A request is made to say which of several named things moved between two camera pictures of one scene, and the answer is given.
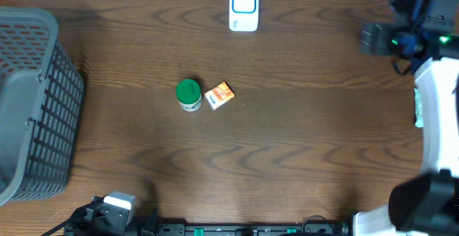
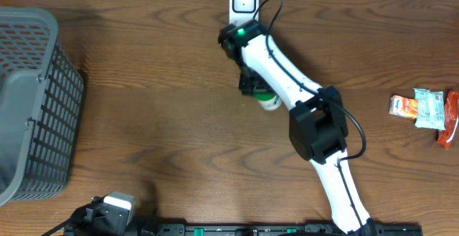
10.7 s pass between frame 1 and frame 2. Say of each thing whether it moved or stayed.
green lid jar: moved
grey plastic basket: stayed
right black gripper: moved
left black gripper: stayed
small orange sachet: moved
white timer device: stayed
